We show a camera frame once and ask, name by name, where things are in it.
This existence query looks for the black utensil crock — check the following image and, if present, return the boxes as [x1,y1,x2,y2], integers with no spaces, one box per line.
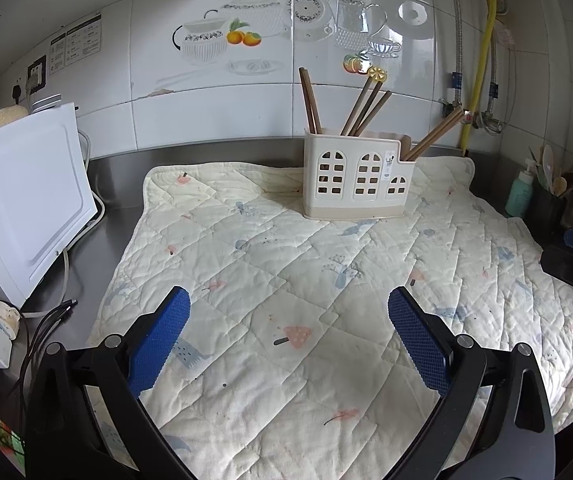
[524,181,567,236]

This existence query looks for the teal soap pump bottle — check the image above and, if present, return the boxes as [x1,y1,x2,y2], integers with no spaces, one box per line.
[505,159,537,218]

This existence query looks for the white rice spoon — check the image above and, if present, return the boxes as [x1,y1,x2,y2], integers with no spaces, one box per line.
[541,143,555,192]

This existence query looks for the white quilted mat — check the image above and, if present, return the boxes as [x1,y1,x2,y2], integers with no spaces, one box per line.
[89,157,573,479]

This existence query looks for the chrome water valve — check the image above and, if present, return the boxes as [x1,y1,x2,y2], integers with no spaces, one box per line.
[475,112,506,136]

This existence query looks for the white plastic utensil holder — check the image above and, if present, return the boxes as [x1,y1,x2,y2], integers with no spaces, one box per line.
[303,129,415,221]

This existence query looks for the white microwave oven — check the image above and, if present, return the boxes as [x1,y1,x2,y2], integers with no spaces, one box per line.
[0,103,96,307]

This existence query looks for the chopstick in holder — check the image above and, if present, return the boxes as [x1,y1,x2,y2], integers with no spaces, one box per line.
[349,80,383,136]
[309,77,323,134]
[353,91,392,136]
[341,75,375,136]
[400,105,464,162]
[299,67,317,134]
[406,109,467,163]

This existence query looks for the right braided steel hose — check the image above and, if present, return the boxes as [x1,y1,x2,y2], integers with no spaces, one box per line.
[483,34,501,122]

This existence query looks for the braided steel hose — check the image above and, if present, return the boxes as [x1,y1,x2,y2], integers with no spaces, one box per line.
[483,34,501,122]
[443,0,466,111]

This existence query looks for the red handled water valve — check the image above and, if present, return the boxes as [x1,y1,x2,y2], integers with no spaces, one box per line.
[443,104,473,125]

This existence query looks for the left braided steel hose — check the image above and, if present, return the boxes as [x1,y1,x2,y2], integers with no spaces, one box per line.
[443,0,466,111]

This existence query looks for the yellow gas hose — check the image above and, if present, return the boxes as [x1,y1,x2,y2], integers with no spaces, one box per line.
[458,0,499,157]

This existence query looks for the wall power socket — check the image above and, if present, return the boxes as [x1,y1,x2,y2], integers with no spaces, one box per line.
[26,55,47,96]

